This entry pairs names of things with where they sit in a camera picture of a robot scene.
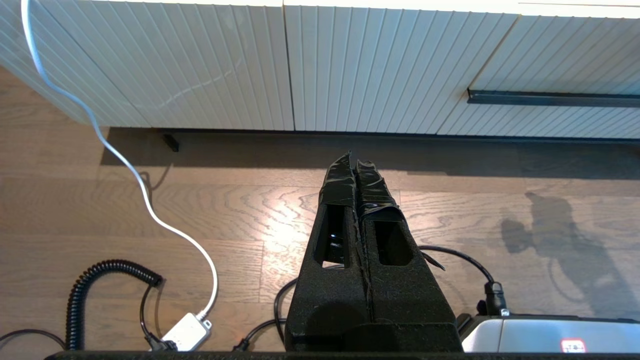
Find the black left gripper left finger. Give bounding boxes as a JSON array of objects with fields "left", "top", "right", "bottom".
[{"left": 284, "top": 151, "right": 374, "bottom": 352}]

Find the thin black floor cable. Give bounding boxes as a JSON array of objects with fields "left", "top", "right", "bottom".
[{"left": 0, "top": 328, "right": 67, "bottom": 349}]

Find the white fluted drawer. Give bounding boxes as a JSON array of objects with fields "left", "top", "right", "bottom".
[{"left": 437, "top": 12, "right": 640, "bottom": 141}]

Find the white power cable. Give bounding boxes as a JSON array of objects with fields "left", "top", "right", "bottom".
[{"left": 20, "top": 0, "right": 220, "bottom": 321}]

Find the black coiled cable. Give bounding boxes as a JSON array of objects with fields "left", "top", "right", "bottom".
[{"left": 66, "top": 258, "right": 179, "bottom": 352}]

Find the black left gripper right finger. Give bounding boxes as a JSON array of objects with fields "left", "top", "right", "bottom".
[{"left": 355, "top": 160, "right": 464, "bottom": 352}]

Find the white power adapter box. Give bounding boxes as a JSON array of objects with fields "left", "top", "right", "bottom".
[{"left": 161, "top": 312, "right": 213, "bottom": 352}]

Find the dark metal bar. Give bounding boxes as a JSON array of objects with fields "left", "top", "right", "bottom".
[{"left": 467, "top": 88, "right": 640, "bottom": 109}]

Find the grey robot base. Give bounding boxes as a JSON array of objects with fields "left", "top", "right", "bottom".
[{"left": 457, "top": 314, "right": 640, "bottom": 354}]

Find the white tv cabinet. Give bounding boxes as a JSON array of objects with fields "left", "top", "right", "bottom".
[{"left": 0, "top": 0, "right": 640, "bottom": 152}]

